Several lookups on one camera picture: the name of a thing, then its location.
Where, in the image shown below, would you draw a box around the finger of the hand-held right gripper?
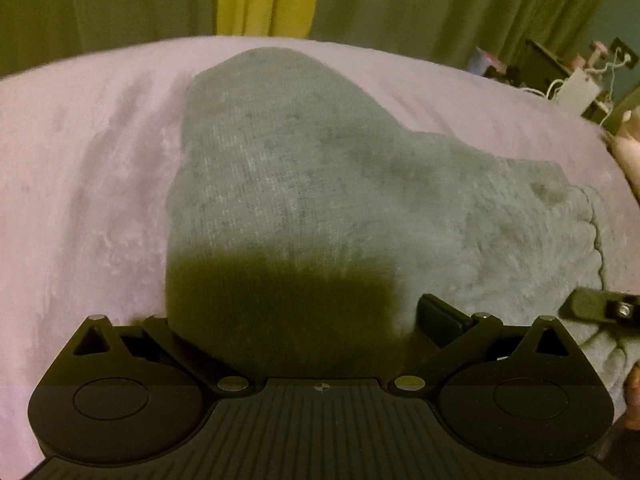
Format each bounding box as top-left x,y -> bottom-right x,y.
557,286 -> 640,330

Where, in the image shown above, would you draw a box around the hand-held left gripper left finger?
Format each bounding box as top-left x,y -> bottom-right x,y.
72,312 -> 256,398

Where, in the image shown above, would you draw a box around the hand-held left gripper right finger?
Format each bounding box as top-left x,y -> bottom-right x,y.
387,294 -> 576,398

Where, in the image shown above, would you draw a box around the grey pants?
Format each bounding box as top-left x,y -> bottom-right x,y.
164,47 -> 640,403

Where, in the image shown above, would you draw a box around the pink fleece blanket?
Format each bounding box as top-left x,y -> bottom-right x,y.
0,35 -> 640,466

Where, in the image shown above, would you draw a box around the white box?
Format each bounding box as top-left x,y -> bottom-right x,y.
555,67 -> 603,113

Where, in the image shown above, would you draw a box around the dark bedside table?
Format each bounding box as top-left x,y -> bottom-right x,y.
517,39 -> 576,90

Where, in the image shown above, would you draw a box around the grey-green curtain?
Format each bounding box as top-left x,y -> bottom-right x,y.
307,0 -> 608,71
0,0 -> 223,78

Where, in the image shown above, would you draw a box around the wall socket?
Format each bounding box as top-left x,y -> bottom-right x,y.
609,36 -> 640,71

